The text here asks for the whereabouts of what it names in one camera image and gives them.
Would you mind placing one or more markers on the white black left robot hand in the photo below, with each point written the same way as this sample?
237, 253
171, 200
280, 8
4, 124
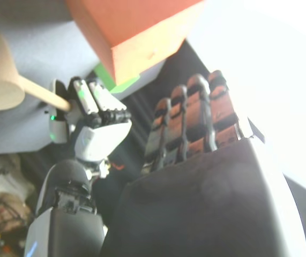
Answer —
209, 208

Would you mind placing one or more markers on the large orange block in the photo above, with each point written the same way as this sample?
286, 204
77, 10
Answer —
131, 24

